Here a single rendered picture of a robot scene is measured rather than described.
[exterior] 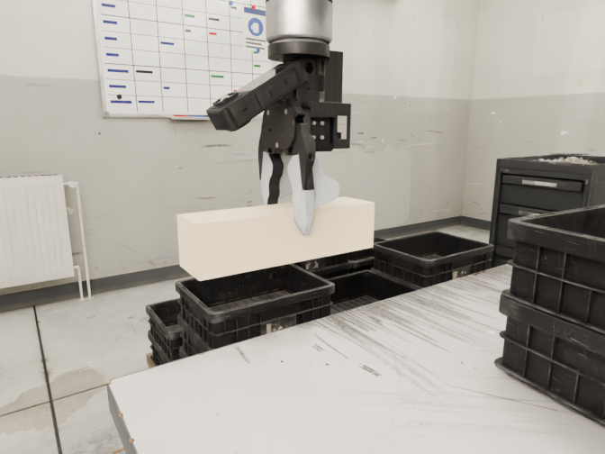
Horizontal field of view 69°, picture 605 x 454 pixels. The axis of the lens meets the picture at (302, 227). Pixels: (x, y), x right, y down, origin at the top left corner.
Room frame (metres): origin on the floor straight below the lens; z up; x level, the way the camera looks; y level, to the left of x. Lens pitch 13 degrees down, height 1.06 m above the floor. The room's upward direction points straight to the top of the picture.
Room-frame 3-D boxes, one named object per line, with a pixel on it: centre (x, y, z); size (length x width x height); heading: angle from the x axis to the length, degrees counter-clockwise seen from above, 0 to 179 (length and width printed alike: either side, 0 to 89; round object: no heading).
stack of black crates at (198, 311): (1.26, 0.15, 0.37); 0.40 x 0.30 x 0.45; 124
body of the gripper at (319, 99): (0.54, 0.00, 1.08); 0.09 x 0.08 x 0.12; 124
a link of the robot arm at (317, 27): (0.54, 0.01, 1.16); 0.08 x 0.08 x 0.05
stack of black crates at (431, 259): (1.70, -0.52, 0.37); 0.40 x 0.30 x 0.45; 124
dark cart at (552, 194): (2.19, -1.34, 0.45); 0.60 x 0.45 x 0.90; 124
